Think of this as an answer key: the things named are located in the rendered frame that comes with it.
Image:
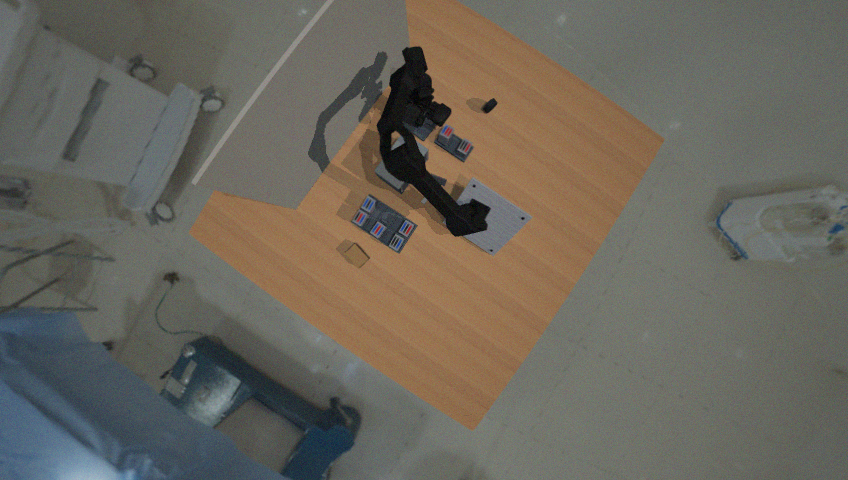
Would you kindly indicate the beige flat panel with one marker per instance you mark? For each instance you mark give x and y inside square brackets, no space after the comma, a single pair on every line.
[301,115]

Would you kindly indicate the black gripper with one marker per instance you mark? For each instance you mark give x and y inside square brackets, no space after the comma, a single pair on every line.
[435,112]

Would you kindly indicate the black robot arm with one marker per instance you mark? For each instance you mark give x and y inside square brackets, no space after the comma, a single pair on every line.
[405,162]

